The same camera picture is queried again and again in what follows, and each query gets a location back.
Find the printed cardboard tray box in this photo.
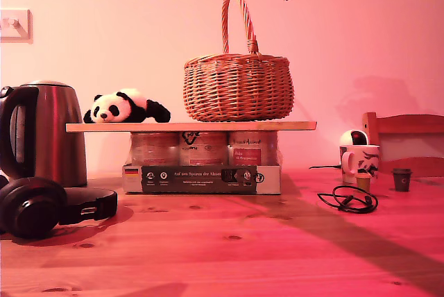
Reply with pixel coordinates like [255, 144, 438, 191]
[123, 164, 281, 194]

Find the white round camera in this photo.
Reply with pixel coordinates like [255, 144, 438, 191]
[339, 129, 371, 147]

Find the black over-ear headphones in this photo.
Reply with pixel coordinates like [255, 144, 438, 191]
[0, 174, 119, 240]

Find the white mug with dark print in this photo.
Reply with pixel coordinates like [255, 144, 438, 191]
[341, 144, 381, 185]

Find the coiled black cable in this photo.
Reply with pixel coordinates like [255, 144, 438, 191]
[317, 185, 378, 214]

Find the wooden shelf board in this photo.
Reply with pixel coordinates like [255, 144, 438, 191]
[65, 121, 318, 134]

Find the small tan coffee capsule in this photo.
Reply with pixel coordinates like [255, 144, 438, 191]
[356, 171, 373, 190]

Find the tin can with red label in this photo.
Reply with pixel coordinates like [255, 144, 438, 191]
[228, 132, 278, 166]

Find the white wall switch plate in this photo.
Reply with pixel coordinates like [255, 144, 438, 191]
[0, 8, 33, 44]

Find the stainless steel electric kettle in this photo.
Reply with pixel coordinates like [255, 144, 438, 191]
[0, 80, 88, 187]

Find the small dark coffee cup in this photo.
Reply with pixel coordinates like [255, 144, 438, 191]
[391, 167, 413, 192]

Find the straw basket with handle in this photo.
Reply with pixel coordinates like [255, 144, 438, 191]
[182, 0, 295, 123]

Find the panda plush toy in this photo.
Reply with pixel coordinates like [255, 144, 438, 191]
[83, 87, 171, 124]

